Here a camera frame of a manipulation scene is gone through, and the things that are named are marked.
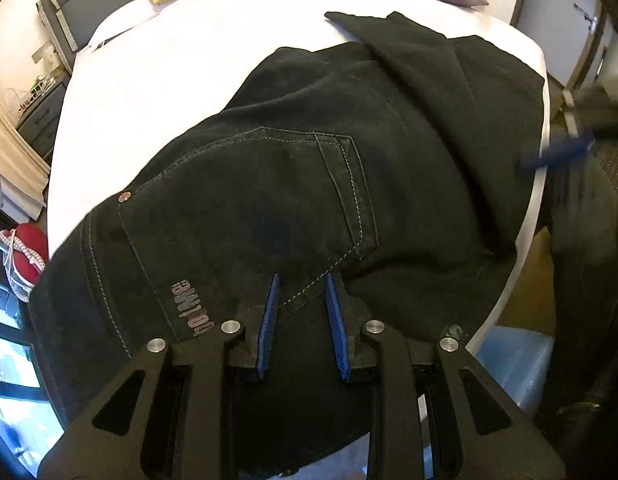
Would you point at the person's dark clothing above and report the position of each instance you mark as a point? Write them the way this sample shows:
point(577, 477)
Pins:
point(584, 285)

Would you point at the pale blue plastic box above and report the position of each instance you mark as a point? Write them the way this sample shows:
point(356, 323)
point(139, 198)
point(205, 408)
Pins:
point(514, 365)

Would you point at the cream curtain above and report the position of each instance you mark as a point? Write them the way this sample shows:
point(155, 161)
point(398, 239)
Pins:
point(16, 155)

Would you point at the black pants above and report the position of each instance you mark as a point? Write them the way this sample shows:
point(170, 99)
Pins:
point(264, 185)

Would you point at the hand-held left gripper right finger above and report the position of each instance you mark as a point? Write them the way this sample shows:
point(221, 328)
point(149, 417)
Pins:
point(337, 330)

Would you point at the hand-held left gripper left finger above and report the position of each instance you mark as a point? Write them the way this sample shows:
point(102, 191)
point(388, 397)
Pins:
point(266, 330)

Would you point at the large window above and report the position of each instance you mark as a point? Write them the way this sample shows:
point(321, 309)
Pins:
point(11, 360)

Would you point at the white pillow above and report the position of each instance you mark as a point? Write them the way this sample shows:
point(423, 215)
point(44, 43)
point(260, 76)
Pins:
point(124, 17)

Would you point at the grey nightstand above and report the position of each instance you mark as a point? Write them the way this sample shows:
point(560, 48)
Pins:
point(41, 112)

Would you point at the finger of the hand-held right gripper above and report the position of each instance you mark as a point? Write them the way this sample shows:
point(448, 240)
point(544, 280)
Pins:
point(556, 152)

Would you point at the bed with white sheet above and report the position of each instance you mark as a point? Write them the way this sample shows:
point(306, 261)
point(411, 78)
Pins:
point(164, 85)

